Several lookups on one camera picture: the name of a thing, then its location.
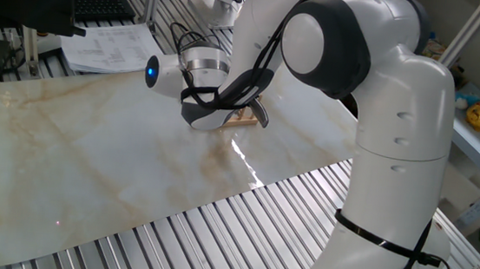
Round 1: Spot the steel cleaver knife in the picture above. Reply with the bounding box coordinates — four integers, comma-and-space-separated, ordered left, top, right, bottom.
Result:
247, 98, 272, 129

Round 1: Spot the wooden dowel rack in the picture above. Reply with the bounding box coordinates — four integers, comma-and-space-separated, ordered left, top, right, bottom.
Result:
221, 91, 263, 132

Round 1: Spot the marble pattern table mat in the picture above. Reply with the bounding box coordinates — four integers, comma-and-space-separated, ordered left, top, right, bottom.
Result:
0, 28, 389, 269

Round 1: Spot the stack of printed papers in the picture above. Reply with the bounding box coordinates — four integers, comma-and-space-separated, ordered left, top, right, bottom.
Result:
56, 16, 167, 81

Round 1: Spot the black keyboard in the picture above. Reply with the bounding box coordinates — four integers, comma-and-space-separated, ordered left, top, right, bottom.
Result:
71, 0, 139, 27

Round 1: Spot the small colourful carton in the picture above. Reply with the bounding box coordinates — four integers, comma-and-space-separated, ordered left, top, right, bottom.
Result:
423, 36, 448, 62

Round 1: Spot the small blue object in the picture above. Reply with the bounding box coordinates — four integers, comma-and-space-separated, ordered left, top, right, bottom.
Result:
454, 82, 480, 112

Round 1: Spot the black camera cable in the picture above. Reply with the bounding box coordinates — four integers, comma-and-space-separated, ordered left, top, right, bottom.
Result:
162, 0, 331, 120

